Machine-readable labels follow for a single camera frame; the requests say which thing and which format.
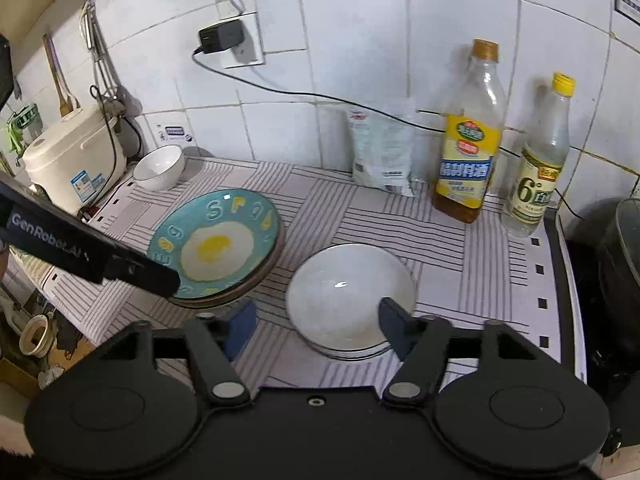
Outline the white bowl black rim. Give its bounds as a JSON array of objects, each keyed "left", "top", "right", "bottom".
[{"left": 285, "top": 244, "right": 416, "bottom": 361}]

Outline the blue fried egg plate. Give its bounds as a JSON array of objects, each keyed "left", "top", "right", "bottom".
[{"left": 146, "top": 188, "right": 283, "bottom": 300}]

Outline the white rice cooker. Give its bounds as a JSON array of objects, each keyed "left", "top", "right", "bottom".
[{"left": 23, "top": 104, "right": 126, "bottom": 214}]

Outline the striped white table mat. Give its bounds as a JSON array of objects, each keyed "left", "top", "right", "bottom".
[{"left": 39, "top": 155, "right": 589, "bottom": 391}]

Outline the wooden spatula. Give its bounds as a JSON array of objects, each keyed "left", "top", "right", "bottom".
[{"left": 42, "top": 34, "right": 80, "bottom": 117}]

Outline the white salt bag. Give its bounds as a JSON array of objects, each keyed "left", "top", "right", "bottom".
[{"left": 346, "top": 99, "right": 416, "bottom": 197}]

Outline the white vinegar bottle yellow cap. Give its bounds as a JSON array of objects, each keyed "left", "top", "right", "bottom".
[{"left": 501, "top": 72, "right": 575, "bottom": 237}]

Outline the black stove pot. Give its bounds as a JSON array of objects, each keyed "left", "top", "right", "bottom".
[{"left": 567, "top": 198, "right": 639, "bottom": 446}]

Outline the yellow label cooking wine bottle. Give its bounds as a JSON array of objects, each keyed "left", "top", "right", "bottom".
[{"left": 433, "top": 38, "right": 506, "bottom": 223}]

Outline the black charger plug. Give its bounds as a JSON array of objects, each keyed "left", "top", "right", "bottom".
[{"left": 195, "top": 18, "right": 244, "bottom": 54}]

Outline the black rice cooker cord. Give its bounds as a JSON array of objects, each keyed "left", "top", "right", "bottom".
[{"left": 88, "top": 84, "right": 143, "bottom": 212}]

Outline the black charger cable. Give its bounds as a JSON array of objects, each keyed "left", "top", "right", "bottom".
[{"left": 191, "top": 49, "right": 586, "bottom": 221}]

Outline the white wall socket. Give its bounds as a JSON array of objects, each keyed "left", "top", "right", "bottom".
[{"left": 218, "top": 12, "right": 266, "bottom": 70}]

